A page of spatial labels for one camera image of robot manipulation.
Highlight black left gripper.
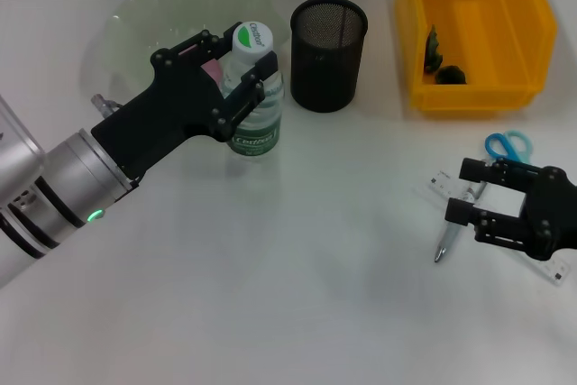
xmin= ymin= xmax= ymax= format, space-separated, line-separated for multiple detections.
xmin=89 ymin=22 xmax=279 ymax=183

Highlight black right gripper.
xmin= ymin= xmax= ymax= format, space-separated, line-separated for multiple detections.
xmin=444 ymin=157 xmax=577 ymax=263

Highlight transparent plastic ruler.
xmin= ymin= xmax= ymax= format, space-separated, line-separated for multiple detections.
xmin=426 ymin=168 xmax=570 ymax=287

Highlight clear green-label water bottle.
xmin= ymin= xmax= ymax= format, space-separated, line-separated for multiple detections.
xmin=223 ymin=21 xmax=286 ymax=159

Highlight blue scissors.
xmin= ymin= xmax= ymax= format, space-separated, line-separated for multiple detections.
xmin=484 ymin=130 xmax=542 ymax=174

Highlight pink toy peach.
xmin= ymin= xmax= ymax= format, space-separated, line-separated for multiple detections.
xmin=179 ymin=44 xmax=225 ymax=85

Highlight grey white pen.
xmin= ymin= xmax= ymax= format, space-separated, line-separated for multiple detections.
xmin=434 ymin=179 xmax=488 ymax=264

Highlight black mesh pen holder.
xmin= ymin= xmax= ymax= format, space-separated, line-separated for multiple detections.
xmin=289 ymin=0 xmax=370 ymax=114

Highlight yellow plastic bin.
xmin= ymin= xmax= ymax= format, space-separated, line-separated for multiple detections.
xmin=395 ymin=0 xmax=558 ymax=115

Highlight green wavy glass bowl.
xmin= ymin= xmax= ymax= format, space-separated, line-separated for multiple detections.
xmin=80 ymin=0 xmax=289 ymax=133

